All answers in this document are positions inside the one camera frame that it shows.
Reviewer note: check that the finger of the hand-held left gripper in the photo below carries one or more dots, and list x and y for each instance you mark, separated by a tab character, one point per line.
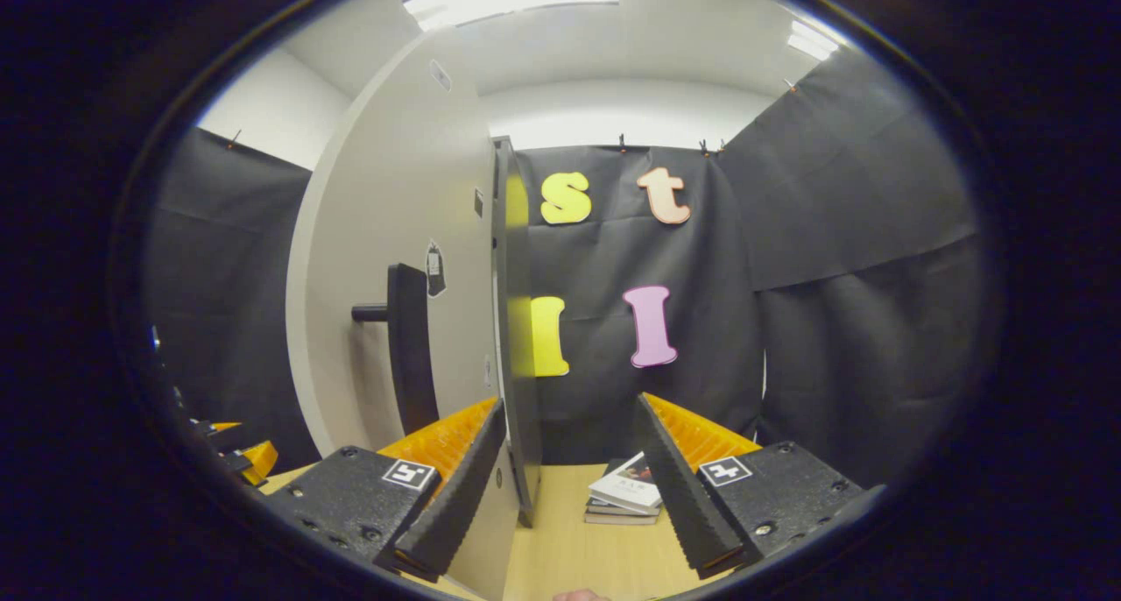
258	463

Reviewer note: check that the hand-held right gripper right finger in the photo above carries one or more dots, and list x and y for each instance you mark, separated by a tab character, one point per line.
683	496

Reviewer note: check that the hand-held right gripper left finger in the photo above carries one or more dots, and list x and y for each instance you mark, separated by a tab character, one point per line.
455	496

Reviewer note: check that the dark grey cabinet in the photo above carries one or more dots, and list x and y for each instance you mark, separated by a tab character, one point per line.
525	391

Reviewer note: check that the light grey cabinet door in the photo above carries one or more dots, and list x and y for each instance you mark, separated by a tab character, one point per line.
394	189

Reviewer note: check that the white book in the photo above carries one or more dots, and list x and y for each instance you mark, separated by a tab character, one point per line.
626	483

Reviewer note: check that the black backdrop cloth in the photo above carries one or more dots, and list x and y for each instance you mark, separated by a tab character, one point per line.
832	321

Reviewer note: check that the small ceiling light panel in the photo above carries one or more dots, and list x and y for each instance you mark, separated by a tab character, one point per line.
813	40

